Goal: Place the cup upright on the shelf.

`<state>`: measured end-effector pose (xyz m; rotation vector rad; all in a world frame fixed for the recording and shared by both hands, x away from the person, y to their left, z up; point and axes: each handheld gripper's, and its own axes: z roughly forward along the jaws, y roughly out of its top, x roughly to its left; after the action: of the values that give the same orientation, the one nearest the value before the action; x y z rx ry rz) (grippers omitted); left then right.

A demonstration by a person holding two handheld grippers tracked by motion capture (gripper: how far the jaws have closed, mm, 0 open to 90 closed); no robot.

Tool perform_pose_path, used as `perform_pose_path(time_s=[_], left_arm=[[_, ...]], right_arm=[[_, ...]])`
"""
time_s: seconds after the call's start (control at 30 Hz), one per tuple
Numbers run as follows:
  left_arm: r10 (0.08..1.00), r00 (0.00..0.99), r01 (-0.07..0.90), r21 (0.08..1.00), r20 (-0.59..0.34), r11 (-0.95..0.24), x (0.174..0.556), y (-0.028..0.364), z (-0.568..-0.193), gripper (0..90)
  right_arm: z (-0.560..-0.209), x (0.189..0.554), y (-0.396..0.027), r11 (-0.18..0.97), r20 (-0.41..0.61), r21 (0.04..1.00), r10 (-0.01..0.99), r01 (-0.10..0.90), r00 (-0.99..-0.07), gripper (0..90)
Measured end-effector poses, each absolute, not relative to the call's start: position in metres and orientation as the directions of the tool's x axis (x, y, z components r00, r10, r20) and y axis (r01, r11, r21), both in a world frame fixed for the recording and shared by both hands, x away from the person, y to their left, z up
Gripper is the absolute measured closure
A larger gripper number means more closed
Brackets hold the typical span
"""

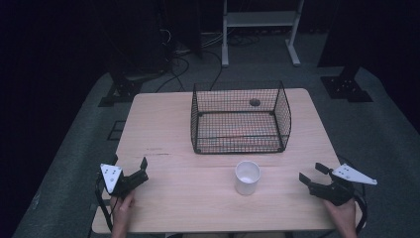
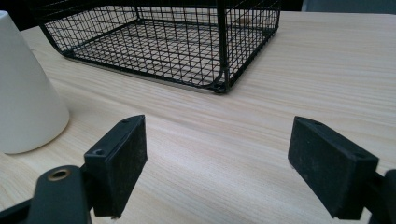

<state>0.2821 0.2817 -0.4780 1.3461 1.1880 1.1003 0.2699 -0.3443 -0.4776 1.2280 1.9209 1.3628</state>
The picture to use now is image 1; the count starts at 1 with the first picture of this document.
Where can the person's right hand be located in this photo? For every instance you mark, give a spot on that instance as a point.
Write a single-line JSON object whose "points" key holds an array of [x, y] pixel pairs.
{"points": [[341, 216]]}

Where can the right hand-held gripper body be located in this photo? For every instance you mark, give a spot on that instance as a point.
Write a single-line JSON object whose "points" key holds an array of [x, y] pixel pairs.
{"points": [[336, 191]]}

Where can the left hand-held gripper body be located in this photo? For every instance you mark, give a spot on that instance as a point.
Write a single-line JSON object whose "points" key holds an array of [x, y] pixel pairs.
{"points": [[115, 177]]}

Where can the white metal stand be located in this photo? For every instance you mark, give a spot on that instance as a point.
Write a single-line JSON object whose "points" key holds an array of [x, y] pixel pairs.
{"points": [[261, 19]]}

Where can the white cup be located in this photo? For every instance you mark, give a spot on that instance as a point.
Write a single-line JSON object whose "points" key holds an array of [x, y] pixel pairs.
{"points": [[247, 177]]}

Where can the round dark table grommet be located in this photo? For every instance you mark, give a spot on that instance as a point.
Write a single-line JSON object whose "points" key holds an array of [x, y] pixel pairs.
{"points": [[255, 102]]}

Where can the person's left hand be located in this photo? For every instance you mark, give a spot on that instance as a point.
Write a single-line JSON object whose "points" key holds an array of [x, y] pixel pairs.
{"points": [[123, 208]]}

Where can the black stand base plate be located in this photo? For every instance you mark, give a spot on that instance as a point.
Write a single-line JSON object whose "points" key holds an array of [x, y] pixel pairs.
{"points": [[346, 89], [120, 92]]}

